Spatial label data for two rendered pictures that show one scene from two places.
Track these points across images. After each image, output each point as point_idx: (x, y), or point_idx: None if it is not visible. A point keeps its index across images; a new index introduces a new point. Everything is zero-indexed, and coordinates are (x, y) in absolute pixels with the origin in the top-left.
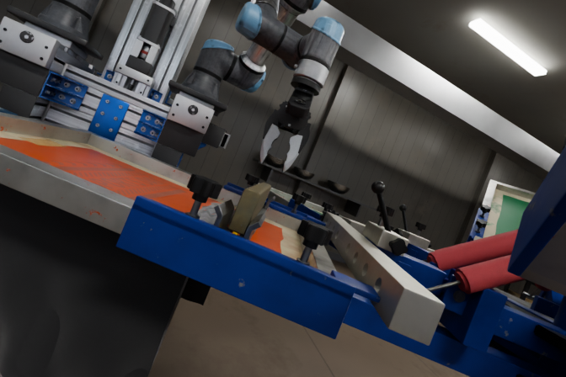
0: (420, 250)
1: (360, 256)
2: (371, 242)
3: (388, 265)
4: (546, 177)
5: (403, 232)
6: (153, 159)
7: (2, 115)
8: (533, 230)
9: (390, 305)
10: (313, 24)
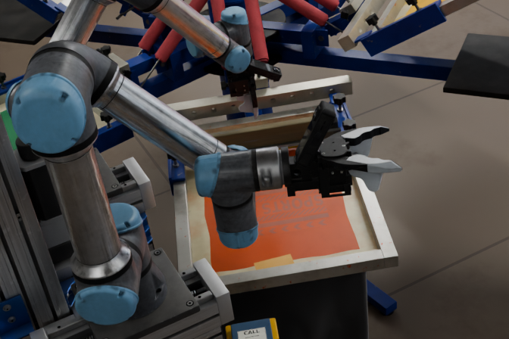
0: (135, 66)
1: (300, 94)
2: (258, 88)
3: (320, 84)
4: (374, 35)
5: (123, 67)
6: (188, 229)
7: (302, 262)
8: (384, 48)
9: (348, 89)
10: (238, 21)
